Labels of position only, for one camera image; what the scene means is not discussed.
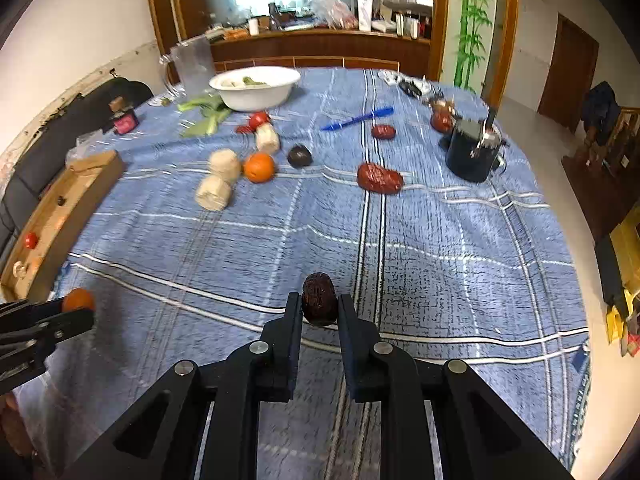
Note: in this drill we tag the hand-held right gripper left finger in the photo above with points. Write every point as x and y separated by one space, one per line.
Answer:
294 340

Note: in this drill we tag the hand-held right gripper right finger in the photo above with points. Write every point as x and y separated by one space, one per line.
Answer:
347 345

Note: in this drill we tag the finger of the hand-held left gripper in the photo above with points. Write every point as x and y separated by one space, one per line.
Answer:
65 325
25 310

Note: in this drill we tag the red tomato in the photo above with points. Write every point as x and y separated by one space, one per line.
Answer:
259 119
31 240

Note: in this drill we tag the wooden tray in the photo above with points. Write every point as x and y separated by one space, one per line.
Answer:
95 180

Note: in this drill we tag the large red date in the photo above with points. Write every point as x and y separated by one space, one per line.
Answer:
380 178

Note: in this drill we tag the small orange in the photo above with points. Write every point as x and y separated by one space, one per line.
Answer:
259 167

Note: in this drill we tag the person's left hand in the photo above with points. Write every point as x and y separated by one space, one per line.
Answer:
10 425

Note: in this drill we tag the clear plastic bag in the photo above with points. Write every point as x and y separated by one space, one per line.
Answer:
85 147

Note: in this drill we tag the black sofa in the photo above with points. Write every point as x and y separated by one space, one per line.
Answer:
60 130

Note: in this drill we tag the black jar with pink label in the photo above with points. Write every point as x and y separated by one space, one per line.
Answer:
125 124

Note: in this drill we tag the small red date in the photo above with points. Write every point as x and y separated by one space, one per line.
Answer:
441 121
384 132

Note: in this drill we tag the black cylindrical pot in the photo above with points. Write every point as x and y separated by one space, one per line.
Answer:
470 160

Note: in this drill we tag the blue pen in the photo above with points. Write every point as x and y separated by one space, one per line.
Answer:
357 119

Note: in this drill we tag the green leek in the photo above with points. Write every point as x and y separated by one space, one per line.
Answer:
207 119

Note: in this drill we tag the white bowl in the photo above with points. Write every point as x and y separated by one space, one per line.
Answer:
255 95

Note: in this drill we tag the small dark object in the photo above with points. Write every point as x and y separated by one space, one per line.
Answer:
412 89

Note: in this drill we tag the clear plastic pitcher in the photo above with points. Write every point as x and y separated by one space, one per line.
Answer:
192 67

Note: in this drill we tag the wooden cabinet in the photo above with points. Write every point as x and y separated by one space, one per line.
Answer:
320 47

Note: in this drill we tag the orange packets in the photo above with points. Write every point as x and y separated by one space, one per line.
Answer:
235 34

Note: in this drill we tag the white cup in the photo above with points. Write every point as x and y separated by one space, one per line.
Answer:
253 26

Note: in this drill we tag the wooden stair railing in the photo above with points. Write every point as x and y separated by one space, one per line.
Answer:
615 170

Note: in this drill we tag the plastic bag with red contents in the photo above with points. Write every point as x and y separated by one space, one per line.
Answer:
332 10

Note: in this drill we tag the white tube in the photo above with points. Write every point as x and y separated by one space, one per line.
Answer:
365 10

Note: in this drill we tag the brown wooden door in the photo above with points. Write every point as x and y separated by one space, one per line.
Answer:
567 75

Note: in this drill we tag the dark blue jacket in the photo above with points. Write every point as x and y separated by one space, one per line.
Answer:
600 105

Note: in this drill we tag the gold metal frame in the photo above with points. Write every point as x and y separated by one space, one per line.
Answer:
625 250

